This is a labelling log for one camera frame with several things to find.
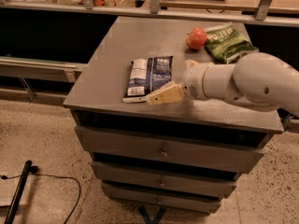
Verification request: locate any black cable on floor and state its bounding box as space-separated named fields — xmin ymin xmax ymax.
xmin=0 ymin=172 xmax=82 ymax=224

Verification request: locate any grey metal railing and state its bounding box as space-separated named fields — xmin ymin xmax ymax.
xmin=0 ymin=0 xmax=299 ymax=28

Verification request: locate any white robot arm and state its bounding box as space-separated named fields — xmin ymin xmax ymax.
xmin=146 ymin=52 xmax=299 ymax=117

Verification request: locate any blue chip bag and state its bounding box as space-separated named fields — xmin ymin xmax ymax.
xmin=122 ymin=56 xmax=173 ymax=104

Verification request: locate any grey drawer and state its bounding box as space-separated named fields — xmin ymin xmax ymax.
xmin=102 ymin=183 xmax=221 ymax=214
xmin=75 ymin=126 xmax=263 ymax=174
xmin=91 ymin=161 xmax=236 ymax=199

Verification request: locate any grey drawer cabinet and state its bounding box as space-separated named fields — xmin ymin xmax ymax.
xmin=63 ymin=16 xmax=284 ymax=216

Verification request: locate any black pole on floor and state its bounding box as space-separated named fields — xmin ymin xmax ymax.
xmin=4 ymin=161 xmax=32 ymax=224

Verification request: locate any top grey drawer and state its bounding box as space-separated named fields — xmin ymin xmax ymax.
xmin=75 ymin=126 xmax=263 ymax=174

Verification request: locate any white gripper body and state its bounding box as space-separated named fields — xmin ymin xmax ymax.
xmin=181 ymin=63 xmax=213 ymax=101

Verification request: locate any bottom grey drawer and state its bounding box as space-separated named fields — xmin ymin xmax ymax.
xmin=102 ymin=183 xmax=221 ymax=214

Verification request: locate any red apple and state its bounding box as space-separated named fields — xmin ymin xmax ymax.
xmin=186 ymin=28 xmax=207 ymax=50

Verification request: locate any wooden shelf at left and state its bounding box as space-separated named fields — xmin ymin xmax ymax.
xmin=0 ymin=56 xmax=85 ymax=103

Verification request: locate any green chip bag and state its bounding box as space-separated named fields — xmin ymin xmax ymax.
xmin=205 ymin=22 xmax=258 ymax=63

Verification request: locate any middle grey drawer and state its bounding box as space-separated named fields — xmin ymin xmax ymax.
xmin=91 ymin=161 xmax=236 ymax=199

